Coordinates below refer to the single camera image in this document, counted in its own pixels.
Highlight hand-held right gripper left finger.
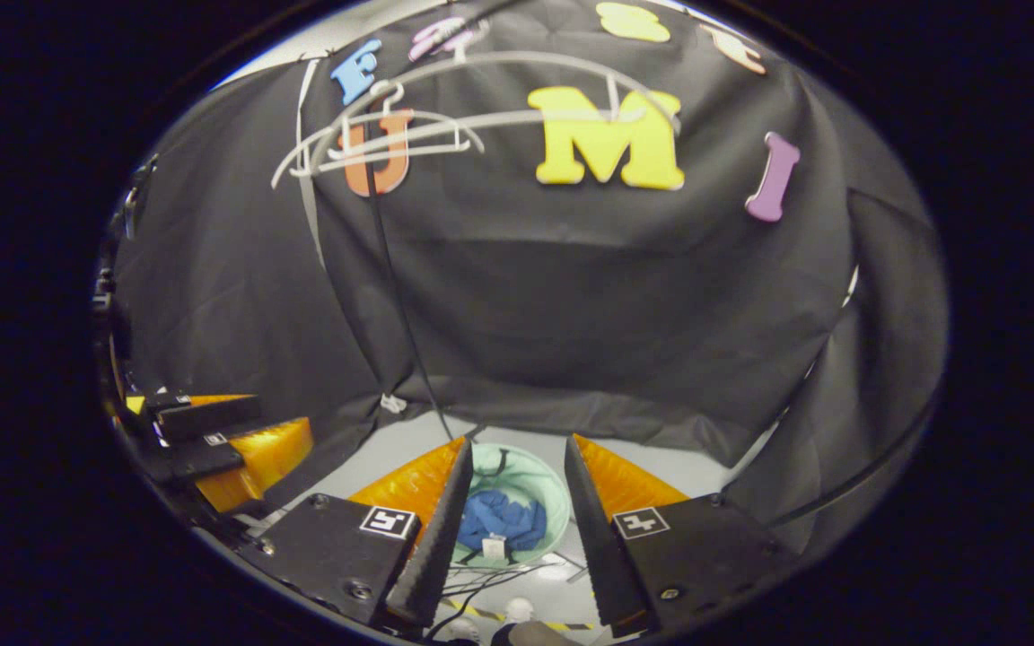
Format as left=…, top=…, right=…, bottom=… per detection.
left=239, top=435, right=475, bottom=629

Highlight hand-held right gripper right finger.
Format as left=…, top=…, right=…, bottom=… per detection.
left=564, top=433, right=796, bottom=640

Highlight blue corduroy jacket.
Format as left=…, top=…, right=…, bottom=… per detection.
left=456, top=489, right=549, bottom=553

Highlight green laundry hamper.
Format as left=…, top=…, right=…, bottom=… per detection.
left=450, top=442, right=572, bottom=568

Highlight white clothes hanger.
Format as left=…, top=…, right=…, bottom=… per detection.
left=306, top=49, right=684, bottom=180
left=270, top=81, right=486, bottom=189

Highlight black backdrop cloth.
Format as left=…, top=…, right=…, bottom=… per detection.
left=113, top=0, right=949, bottom=557

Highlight black cable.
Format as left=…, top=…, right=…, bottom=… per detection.
left=427, top=561, right=572, bottom=642

